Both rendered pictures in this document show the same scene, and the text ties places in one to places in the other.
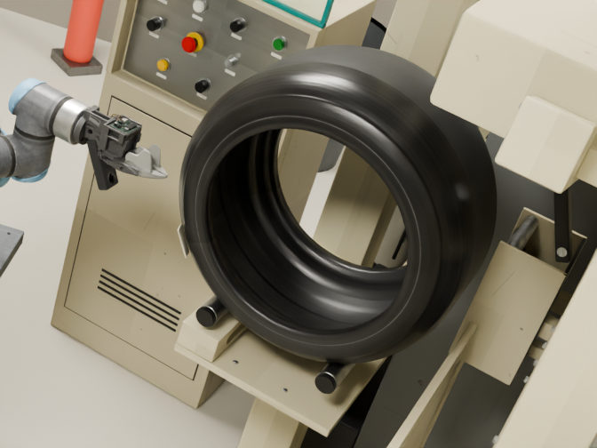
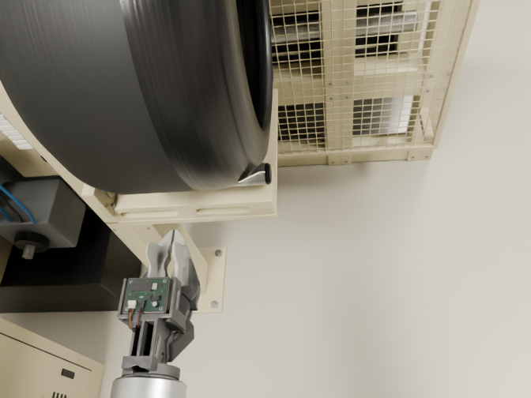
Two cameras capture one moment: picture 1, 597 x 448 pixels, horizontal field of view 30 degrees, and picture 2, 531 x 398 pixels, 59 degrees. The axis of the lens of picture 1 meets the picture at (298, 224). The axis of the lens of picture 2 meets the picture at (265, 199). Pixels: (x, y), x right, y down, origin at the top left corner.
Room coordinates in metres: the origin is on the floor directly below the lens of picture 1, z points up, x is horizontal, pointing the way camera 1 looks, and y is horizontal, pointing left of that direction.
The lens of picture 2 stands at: (1.85, 0.65, 1.69)
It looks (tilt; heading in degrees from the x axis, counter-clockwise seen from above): 59 degrees down; 269
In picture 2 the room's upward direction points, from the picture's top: 15 degrees counter-clockwise
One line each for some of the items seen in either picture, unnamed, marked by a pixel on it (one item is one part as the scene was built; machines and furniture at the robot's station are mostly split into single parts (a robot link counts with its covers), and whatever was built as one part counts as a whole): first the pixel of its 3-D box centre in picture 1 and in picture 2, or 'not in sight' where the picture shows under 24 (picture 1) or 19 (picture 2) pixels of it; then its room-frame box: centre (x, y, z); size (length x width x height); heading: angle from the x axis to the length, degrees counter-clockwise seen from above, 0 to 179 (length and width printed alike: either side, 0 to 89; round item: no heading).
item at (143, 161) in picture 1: (146, 162); (177, 253); (1.99, 0.34, 1.10); 0.09 x 0.03 x 0.06; 74
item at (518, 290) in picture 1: (517, 295); not in sight; (2.06, -0.49, 1.05); 0.20 x 0.15 x 0.30; 164
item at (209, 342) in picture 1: (237, 304); (193, 194); (1.99, 0.07, 0.83); 0.36 x 0.09 x 0.06; 164
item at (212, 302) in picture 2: not in sight; (190, 279); (2.20, -0.12, 0.01); 0.27 x 0.27 x 0.02; 74
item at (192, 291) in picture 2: (123, 163); (182, 290); (1.99, 0.39, 1.08); 0.09 x 0.05 x 0.02; 74
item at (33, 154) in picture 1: (27, 150); not in sight; (2.07, 0.61, 0.98); 0.12 x 0.09 x 0.12; 145
